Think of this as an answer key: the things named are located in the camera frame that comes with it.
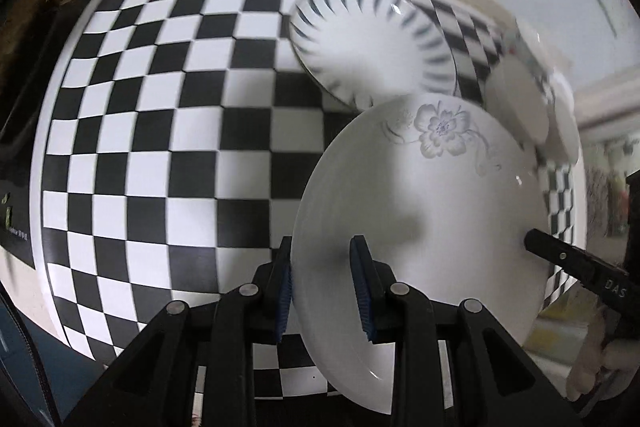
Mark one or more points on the person's right hand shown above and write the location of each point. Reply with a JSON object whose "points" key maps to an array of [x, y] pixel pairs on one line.
{"points": [[587, 362]]}

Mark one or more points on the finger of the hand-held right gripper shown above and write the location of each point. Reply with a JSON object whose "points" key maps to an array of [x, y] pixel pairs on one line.
{"points": [[565, 254]]}

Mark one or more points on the dark blue bag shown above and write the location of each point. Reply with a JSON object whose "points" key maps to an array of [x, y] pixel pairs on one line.
{"points": [[45, 377]]}

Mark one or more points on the white floral plate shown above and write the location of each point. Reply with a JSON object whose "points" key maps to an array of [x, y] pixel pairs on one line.
{"points": [[440, 207]]}

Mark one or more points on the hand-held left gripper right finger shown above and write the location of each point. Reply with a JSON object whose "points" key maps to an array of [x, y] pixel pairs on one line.
{"points": [[361, 292]]}

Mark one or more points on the white bowl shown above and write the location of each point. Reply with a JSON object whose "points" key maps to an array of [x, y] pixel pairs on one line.
{"points": [[517, 104]]}

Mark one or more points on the black and white checkered tablecloth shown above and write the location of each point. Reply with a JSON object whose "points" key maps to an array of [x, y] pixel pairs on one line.
{"points": [[165, 147]]}

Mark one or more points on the white plate with blue stripes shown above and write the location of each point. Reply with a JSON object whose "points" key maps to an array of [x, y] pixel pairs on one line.
{"points": [[367, 47]]}

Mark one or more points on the black box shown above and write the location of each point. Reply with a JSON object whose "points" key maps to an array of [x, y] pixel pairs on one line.
{"points": [[20, 132]]}

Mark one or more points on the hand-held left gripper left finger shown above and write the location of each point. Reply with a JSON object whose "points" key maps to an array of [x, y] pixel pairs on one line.
{"points": [[283, 297]]}

